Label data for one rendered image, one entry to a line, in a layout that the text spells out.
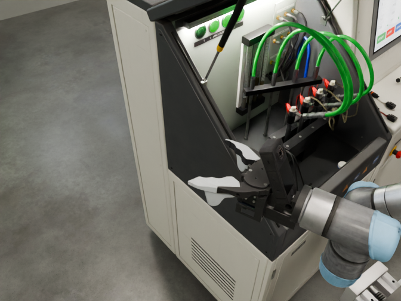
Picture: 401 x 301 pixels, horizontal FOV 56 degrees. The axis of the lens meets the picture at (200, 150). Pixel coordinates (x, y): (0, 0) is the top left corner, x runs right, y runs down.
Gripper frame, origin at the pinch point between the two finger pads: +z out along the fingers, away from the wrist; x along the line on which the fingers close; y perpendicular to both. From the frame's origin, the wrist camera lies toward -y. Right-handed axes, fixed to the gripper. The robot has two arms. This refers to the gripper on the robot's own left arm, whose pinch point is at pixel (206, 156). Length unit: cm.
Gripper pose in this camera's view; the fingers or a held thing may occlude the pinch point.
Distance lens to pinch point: 73.2
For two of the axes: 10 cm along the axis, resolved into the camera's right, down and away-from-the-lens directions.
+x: 4.9, -5.2, 7.0
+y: -0.7, 7.8, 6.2
